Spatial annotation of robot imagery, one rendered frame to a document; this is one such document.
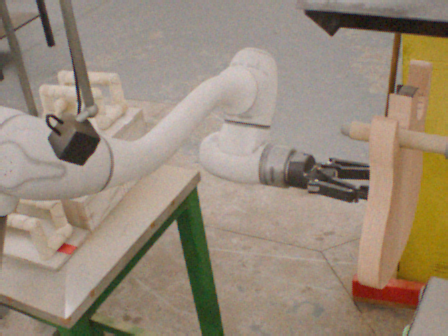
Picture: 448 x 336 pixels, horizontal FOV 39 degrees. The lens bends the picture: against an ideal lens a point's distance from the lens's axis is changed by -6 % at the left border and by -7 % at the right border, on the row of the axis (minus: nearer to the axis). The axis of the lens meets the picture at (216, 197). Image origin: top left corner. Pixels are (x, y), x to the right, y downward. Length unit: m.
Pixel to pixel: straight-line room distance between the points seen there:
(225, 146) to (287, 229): 1.61
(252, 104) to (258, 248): 1.60
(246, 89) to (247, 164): 0.16
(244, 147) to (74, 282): 0.47
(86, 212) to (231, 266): 1.36
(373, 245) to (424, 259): 1.32
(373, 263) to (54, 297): 0.68
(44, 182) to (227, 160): 0.56
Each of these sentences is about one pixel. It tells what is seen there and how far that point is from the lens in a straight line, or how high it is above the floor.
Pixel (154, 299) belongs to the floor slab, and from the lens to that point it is 2.76.
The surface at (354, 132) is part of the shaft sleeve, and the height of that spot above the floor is 1.25.
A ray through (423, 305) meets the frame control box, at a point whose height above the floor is 1.12.
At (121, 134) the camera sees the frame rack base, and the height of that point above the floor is 1.09.
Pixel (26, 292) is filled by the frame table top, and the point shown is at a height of 0.93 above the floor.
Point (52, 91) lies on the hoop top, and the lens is 1.69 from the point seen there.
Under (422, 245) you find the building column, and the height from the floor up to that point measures 0.27.
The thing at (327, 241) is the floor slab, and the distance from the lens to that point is 2.91.
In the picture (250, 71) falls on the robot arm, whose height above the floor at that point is 1.28.
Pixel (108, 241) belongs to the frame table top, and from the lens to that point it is 1.56.
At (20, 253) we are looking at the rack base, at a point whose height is 0.94.
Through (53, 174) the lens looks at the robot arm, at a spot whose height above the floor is 1.38.
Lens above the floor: 1.86
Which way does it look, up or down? 35 degrees down
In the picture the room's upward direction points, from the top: 9 degrees counter-clockwise
